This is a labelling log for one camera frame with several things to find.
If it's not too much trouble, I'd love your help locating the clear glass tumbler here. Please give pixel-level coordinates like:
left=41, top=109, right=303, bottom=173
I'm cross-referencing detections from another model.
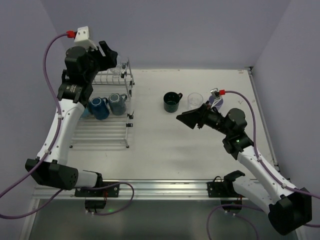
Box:
left=109, top=55, right=127, bottom=77
left=187, top=92, right=204, bottom=110

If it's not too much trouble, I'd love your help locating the lavender plastic cup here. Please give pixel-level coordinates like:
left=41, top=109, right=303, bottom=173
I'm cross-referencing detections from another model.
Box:
left=208, top=96, right=224, bottom=111

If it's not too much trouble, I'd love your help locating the dark green mug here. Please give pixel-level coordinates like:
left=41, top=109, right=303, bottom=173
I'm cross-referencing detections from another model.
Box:
left=163, top=91, right=183, bottom=113

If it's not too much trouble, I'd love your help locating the grey-blue mug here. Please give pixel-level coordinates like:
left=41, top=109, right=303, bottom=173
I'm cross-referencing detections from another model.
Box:
left=108, top=93, right=128, bottom=116

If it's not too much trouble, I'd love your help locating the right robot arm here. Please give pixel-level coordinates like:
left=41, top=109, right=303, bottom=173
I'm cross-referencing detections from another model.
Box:
left=176, top=104, right=312, bottom=236

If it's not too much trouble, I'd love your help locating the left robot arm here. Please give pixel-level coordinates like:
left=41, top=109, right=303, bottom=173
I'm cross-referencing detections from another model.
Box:
left=25, top=41, right=118, bottom=190

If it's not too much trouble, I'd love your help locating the metal dish rack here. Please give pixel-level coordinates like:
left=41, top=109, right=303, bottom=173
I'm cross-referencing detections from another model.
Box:
left=67, top=57, right=136, bottom=150

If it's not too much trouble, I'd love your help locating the blue mug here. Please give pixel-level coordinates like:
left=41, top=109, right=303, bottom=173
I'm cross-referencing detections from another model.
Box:
left=89, top=97, right=110, bottom=121

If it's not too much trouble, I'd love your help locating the light blue cup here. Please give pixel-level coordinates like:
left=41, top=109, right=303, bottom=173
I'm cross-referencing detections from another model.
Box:
left=80, top=106, right=92, bottom=119

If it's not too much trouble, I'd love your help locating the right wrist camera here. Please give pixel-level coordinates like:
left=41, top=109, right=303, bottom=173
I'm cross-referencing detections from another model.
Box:
left=210, top=88, right=222, bottom=99

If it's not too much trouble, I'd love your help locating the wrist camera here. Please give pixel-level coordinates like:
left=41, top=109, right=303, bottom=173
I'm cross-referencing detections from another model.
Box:
left=210, top=88, right=222, bottom=99
left=73, top=26, right=98, bottom=50

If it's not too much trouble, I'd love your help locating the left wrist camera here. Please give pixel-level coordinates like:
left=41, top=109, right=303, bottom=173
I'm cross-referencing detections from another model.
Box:
left=73, top=26, right=98, bottom=50

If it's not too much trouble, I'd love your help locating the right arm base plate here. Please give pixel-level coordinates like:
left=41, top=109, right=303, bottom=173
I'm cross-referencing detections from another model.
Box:
left=206, top=181, right=232, bottom=198

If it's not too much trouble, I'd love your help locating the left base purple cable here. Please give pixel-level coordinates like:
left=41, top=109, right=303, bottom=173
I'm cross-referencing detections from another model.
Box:
left=86, top=182, right=135, bottom=216

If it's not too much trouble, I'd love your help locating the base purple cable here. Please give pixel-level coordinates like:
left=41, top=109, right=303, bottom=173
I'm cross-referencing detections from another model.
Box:
left=86, top=182, right=135, bottom=216
left=208, top=203, right=263, bottom=240

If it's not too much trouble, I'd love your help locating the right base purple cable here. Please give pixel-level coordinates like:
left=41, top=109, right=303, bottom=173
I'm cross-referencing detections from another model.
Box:
left=208, top=203, right=263, bottom=240

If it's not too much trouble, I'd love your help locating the aluminium mounting rail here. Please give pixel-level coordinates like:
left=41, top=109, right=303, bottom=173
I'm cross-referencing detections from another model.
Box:
left=32, top=177, right=297, bottom=201

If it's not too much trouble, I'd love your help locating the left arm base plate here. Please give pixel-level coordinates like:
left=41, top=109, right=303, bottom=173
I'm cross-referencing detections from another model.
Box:
left=74, top=181, right=120, bottom=198

